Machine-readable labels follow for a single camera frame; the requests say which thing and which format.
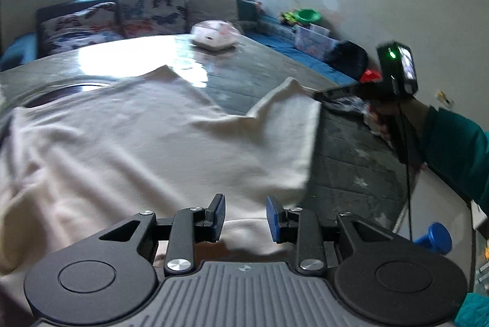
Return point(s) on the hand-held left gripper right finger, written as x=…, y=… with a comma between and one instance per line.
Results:
x=273, y=218

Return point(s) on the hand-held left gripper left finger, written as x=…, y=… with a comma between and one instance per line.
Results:
x=216, y=216

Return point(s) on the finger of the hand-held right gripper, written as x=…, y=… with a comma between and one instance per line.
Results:
x=336, y=94

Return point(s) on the cream shirt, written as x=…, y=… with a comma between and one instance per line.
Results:
x=145, y=143

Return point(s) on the person's right forearm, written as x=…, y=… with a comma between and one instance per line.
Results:
x=454, y=155

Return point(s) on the person's right hand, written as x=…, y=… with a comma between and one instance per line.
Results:
x=380, y=122

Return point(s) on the patterned crumpled cloth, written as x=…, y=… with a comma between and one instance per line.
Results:
x=345, y=106

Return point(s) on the red plastic item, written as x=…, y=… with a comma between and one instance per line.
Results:
x=370, y=77

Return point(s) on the dark bag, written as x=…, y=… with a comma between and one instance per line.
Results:
x=349, y=59

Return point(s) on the clear plastic storage box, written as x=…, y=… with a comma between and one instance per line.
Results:
x=311, y=40

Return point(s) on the green plastic bowl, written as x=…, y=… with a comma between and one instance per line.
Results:
x=308, y=15

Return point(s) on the yellow green toy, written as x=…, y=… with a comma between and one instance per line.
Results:
x=288, y=18

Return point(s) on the dark teal cushion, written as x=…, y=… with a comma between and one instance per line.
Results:
x=247, y=10

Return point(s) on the white plastic bag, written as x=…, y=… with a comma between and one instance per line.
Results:
x=214, y=36

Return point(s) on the plain grey cushion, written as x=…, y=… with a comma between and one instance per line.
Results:
x=210, y=11

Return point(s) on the blue dumbbell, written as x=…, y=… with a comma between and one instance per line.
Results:
x=437, y=237

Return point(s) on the black round table plate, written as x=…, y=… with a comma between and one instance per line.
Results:
x=65, y=92

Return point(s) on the butterfly print cushion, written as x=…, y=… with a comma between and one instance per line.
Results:
x=80, y=30
x=152, y=11

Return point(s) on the person's teal jacket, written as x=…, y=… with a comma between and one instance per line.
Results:
x=473, y=311

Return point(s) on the wall socket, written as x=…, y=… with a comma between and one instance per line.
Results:
x=445, y=98

